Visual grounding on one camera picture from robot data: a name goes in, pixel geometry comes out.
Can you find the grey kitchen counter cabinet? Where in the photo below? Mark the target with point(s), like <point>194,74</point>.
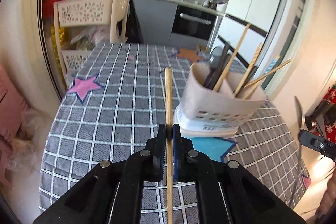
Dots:
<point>155,19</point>

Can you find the red patterned decoration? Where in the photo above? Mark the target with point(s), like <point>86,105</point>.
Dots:
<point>331,95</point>

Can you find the blue floral chopstick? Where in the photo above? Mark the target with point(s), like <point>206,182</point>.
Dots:
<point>273,62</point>

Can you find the red plastic bucket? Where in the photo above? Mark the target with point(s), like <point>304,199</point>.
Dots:
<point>48,7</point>

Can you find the spiral striped wooden chopstick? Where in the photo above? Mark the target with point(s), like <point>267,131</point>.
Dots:
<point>252,61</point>

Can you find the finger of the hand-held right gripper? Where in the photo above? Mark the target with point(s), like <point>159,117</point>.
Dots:
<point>315,142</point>

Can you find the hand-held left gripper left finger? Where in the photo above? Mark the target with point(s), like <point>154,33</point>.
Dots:
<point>161,150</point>

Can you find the grey checked tablecloth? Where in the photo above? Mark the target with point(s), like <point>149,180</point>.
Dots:
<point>105,121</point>

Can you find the red box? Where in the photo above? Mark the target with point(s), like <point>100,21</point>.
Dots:
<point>331,130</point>

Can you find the black stand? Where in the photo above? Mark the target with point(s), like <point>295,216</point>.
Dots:
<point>319,111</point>

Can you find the pink cushion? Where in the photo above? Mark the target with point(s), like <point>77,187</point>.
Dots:
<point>10,108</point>

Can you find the gold foil package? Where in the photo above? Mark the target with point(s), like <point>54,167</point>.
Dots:
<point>59,35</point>

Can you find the small cardboard box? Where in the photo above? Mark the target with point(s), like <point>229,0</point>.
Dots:
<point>202,48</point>

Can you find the cream plastic storage cart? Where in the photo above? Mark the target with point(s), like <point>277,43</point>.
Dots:
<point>78,11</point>

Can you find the black plastic bag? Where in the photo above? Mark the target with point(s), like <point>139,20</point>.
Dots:
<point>135,22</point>

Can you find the black built-in oven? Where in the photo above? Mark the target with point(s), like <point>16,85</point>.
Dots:
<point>193,22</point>

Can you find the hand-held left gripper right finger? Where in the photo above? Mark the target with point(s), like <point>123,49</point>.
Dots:
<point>176,153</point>

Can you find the white translucent plastic bag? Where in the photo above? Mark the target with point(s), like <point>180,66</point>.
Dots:
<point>29,134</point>

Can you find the plain bamboo chopstick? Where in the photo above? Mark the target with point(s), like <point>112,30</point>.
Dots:
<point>169,103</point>
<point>273,70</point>
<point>252,90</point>
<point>231,57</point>

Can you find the clear plastic bag bundle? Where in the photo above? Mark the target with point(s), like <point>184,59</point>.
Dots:
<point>84,37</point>

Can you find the cream plastic utensil holder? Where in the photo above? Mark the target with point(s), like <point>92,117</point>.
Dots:
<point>210,108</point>

